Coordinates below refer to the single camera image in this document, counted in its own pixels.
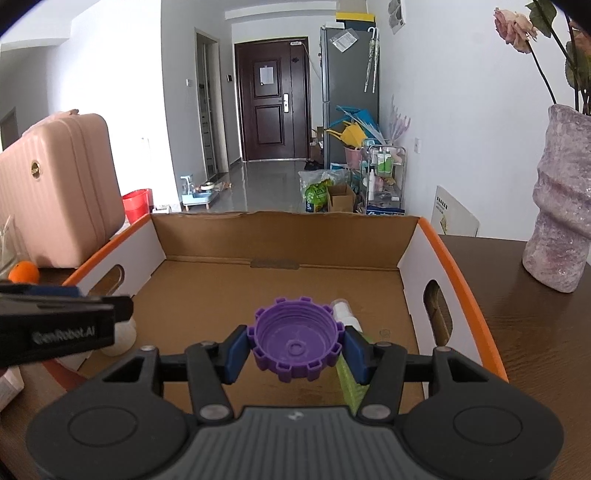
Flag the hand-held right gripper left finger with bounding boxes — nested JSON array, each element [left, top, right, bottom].
[[102, 324, 252, 423]]

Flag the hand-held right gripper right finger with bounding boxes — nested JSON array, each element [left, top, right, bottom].
[[342, 325, 490, 423]]

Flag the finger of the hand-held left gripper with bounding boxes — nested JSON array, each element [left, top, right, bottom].
[[0, 295, 134, 322], [0, 284, 80, 300]]

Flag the green spray bottle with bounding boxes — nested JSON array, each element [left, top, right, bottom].
[[331, 298, 370, 416]]

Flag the purple bottle cap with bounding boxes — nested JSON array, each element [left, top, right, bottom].
[[247, 295, 345, 383]]

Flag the red cardboard box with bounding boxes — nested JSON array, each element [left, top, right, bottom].
[[41, 211, 509, 416]]

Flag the orange fruit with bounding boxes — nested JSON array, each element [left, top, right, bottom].
[[8, 261, 41, 283]]

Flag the clear glass vase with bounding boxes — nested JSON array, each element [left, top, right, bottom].
[[0, 215, 38, 278]]

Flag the pink suitcase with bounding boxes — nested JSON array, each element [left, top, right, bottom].
[[0, 109, 125, 269]]

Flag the red bucket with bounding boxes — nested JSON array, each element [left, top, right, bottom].
[[122, 188, 153, 227]]

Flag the blue pet water fountain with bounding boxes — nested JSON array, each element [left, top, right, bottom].
[[181, 174, 218, 212]]

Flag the small cardboard box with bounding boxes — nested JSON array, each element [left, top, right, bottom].
[[327, 185, 357, 213]]

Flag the green plastic bag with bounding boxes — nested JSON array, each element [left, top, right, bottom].
[[299, 170, 352, 214]]

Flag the white leaning board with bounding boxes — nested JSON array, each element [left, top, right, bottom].
[[431, 185, 480, 238]]

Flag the metal storage cart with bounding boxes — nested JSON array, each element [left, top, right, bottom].
[[362, 144, 408, 215]]

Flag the yellow dustpan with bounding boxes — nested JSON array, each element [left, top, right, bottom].
[[325, 121, 365, 148]]

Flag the dark wooden door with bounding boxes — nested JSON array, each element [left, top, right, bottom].
[[234, 38, 310, 162]]

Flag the purple dried flowers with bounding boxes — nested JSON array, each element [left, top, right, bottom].
[[385, 95, 411, 148]]

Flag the blue dustpan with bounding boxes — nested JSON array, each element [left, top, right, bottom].
[[336, 105, 382, 139]]

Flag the purple ceramic vase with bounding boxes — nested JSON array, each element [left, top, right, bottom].
[[523, 104, 591, 294]]

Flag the grey refrigerator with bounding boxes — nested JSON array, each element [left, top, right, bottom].
[[320, 25, 380, 169]]

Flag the folded clear umbrella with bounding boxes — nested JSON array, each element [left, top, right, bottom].
[[363, 27, 379, 94]]

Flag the clear plastic sleeve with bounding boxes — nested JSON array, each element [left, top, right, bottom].
[[331, 30, 358, 52]]

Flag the yellow and black box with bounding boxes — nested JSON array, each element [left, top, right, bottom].
[[335, 11, 376, 27]]

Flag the dried pink roses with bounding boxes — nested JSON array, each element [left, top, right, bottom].
[[493, 0, 591, 116]]

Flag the wall poster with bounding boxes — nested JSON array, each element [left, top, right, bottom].
[[387, 0, 407, 35]]

